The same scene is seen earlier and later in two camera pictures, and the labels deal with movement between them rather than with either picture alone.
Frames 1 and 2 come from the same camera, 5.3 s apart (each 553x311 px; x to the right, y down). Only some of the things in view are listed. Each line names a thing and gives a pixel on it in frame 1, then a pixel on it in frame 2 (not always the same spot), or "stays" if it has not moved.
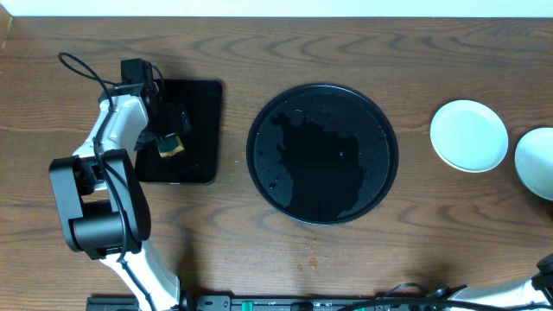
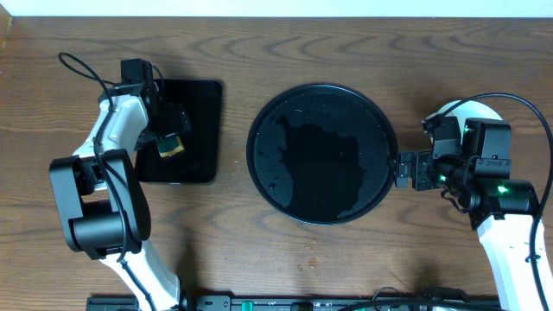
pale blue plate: [534, 162] → [467, 109]
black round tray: [322, 154] stays
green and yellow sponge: [169, 145] stays
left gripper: [174, 122] stays
